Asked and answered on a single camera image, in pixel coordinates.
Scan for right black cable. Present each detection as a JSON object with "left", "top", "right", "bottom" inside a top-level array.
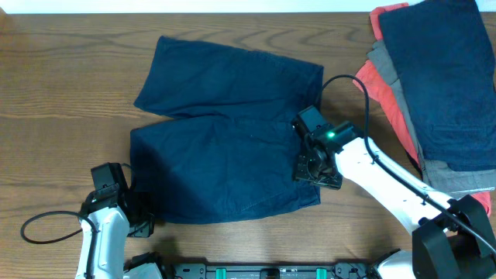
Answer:
[{"left": 315, "top": 74, "right": 496, "bottom": 259}]

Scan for left black cable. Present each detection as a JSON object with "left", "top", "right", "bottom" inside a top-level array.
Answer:
[{"left": 19, "top": 162, "right": 136, "bottom": 279}]

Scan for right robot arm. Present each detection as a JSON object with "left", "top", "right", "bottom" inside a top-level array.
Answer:
[{"left": 293, "top": 120, "right": 495, "bottom": 278}]

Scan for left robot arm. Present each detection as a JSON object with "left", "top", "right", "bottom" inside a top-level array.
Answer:
[{"left": 75, "top": 190, "right": 166, "bottom": 279}]

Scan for black cable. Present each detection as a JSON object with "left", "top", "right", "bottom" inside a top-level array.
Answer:
[
  {"left": 19, "top": 162, "right": 136, "bottom": 279},
  {"left": 315, "top": 74, "right": 496, "bottom": 259}
]

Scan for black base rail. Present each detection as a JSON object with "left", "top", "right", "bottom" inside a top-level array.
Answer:
[{"left": 123, "top": 253, "right": 379, "bottom": 279}]

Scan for grey folded garment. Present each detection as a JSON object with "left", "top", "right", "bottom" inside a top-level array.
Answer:
[{"left": 367, "top": 40, "right": 495, "bottom": 198}]

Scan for navy blue shorts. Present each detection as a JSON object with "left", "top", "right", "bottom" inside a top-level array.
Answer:
[{"left": 130, "top": 36, "right": 323, "bottom": 224}]

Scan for red folded garment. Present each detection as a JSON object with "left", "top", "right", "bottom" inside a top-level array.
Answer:
[{"left": 356, "top": 2, "right": 491, "bottom": 214}]

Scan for folded navy garment on pile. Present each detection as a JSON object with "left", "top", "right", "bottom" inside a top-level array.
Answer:
[{"left": 379, "top": 0, "right": 495, "bottom": 171}]

